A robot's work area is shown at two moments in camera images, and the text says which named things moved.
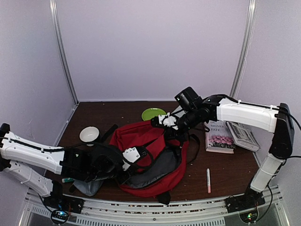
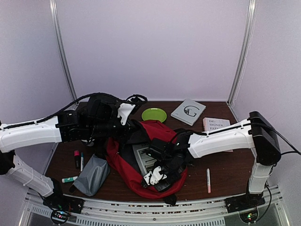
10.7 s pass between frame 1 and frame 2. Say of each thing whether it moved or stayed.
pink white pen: stayed
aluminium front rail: stayed
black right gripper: moved
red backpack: stayed
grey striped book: moved
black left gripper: moved
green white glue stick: stayed
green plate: stayed
